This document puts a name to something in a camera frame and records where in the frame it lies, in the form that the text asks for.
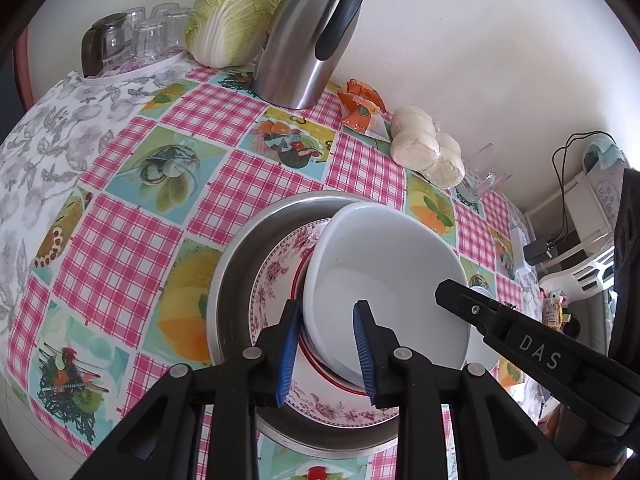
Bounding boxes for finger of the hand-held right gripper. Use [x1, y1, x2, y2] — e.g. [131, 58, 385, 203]
[434, 279, 640, 427]

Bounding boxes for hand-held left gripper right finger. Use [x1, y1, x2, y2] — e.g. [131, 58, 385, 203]
[352, 300, 576, 480]

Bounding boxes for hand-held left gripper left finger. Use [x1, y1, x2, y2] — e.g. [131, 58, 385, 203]
[70, 299, 305, 480]

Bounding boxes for pink floral white plate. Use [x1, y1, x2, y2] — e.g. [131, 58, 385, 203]
[248, 217, 401, 428]

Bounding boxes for white bowl with floral outside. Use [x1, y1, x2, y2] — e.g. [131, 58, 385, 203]
[302, 202, 471, 386]

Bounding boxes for stainless steel plate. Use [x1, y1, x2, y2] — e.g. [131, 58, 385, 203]
[206, 191, 416, 461]

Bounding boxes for white plastic chair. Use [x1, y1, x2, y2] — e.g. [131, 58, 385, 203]
[522, 170, 621, 306]

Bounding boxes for colourful candy packets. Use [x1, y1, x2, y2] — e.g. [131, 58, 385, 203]
[540, 290, 581, 333]

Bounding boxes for black charger adapter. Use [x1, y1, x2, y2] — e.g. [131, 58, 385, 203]
[524, 240, 551, 265]

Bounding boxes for teal cloth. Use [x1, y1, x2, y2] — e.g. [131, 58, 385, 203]
[582, 140, 631, 171]

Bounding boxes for pink checked tablecloth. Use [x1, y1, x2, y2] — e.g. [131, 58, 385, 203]
[7, 65, 541, 480]

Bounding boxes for white steamed bun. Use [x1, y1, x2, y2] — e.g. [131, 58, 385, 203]
[391, 106, 437, 138]
[390, 130, 441, 170]
[422, 132, 466, 188]

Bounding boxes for orange snack packet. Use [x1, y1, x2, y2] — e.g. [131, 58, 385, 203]
[336, 79, 388, 133]

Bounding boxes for stainless steel thermos jug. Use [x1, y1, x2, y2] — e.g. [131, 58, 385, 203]
[251, 0, 376, 110]

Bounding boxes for white serving tray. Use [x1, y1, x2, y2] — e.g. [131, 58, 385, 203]
[80, 47, 193, 86]

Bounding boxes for grey floral tablecloth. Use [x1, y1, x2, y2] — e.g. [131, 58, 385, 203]
[0, 72, 196, 411]

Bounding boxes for clear drinking glass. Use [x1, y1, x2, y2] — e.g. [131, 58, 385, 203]
[150, 2, 188, 23]
[162, 8, 193, 56]
[122, 6, 147, 56]
[132, 19, 168, 63]

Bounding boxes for napa cabbage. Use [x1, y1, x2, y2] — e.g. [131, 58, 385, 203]
[186, 0, 283, 68]

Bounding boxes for glass pitcher with brown lid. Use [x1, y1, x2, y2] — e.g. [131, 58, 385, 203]
[81, 12, 133, 78]

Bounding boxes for black cable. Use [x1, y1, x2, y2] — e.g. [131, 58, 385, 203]
[551, 131, 617, 246]

